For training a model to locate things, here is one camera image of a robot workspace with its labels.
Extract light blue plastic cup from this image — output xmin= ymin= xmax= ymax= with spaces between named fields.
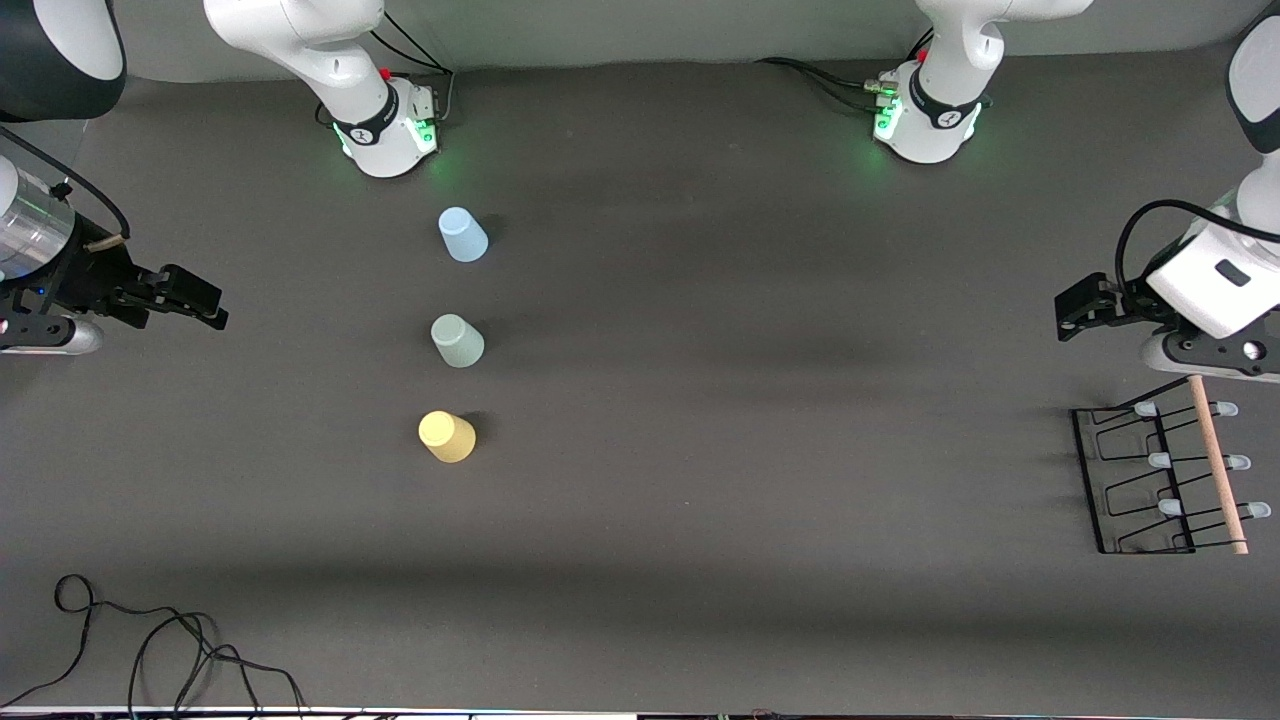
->
xmin=438 ymin=207 xmax=490 ymax=263

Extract thin black loose cable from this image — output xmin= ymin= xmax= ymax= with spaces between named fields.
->
xmin=0 ymin=573 xmax=306 ymax=716

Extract pale green plastic cup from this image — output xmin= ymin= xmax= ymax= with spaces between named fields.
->
xmin=431 ymin=314 xmax=486 ymax=369

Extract black left arm base cables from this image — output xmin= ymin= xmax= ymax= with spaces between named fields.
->
xmin=755 ymin=30 xmax=936 ymax=116

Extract black wire cup holder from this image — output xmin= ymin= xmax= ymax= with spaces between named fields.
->
xmin=1070 ymin=375 xmax=1271 ymax=556

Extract yellow plastic cup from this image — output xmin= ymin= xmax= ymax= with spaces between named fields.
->
xmin=418 ymin=410 xmax=477 ymax=464

